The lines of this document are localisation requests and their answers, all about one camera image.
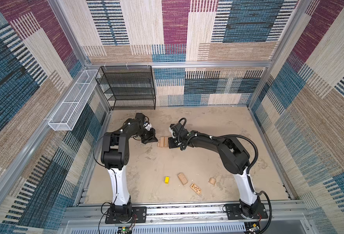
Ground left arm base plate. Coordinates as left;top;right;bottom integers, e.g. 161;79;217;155
105;206;147;225

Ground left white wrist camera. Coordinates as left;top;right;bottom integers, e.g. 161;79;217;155
143;122;152;131

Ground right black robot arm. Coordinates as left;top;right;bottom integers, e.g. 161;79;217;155
168;122;261;218

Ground small wood cylinder block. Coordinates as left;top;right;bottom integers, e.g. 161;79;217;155
209;177;216;186

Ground aluminium front rail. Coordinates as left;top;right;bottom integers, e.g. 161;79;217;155
58;200;318;234

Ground black wire shelf rack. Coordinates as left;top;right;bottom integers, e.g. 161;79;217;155
96;65;156;111

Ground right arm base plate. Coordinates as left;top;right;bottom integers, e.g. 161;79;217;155
222;203;269;220

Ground white wire mesh basket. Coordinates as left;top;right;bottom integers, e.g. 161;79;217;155
48;70;98;131

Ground wood block diagonal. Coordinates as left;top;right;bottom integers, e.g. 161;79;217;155
164;136;169;148

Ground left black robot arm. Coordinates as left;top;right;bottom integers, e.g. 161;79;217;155
100;113;158;224

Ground patterned wood block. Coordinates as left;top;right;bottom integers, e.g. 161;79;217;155
190;183;202;195

